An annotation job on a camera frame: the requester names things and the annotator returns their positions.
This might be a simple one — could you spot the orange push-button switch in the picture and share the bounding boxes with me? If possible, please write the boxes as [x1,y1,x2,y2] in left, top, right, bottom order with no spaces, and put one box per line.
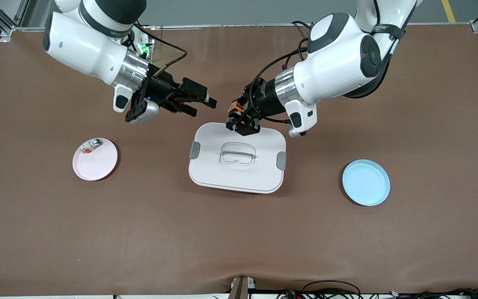
[227,101,246,130]

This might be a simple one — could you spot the white lidded storage box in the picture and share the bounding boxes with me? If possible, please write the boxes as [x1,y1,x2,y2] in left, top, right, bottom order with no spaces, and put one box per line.
[188,122,287,194]

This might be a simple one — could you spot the pale pink round plate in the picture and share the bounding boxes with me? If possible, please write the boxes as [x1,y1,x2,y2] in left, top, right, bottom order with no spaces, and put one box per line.
[72,138,119,181]

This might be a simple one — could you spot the brown table mat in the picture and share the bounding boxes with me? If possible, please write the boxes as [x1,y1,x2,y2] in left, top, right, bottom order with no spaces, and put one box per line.
[0,24,478,297]

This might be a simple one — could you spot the light blue round plate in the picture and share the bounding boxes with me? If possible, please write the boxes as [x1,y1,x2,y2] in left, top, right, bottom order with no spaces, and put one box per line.
[342,159,391,207]

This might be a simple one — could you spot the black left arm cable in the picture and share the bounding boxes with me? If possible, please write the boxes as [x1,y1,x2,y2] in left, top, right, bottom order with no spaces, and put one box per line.
[249,37,310,124]

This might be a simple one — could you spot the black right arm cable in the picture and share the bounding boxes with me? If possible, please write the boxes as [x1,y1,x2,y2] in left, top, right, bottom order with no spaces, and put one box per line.
[133,24,188,77]

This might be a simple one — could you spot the small metal table bracket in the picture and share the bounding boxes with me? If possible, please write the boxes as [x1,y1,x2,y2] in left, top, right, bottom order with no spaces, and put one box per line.
[229,276,256,299]

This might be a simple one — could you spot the black looped cable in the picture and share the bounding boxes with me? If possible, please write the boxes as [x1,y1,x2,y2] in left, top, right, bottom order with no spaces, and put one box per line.
[302,280,362,299]

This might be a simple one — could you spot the tangled black cable bundle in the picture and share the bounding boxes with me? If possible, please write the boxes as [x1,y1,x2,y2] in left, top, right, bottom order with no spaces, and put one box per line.
[276,288,478,299]

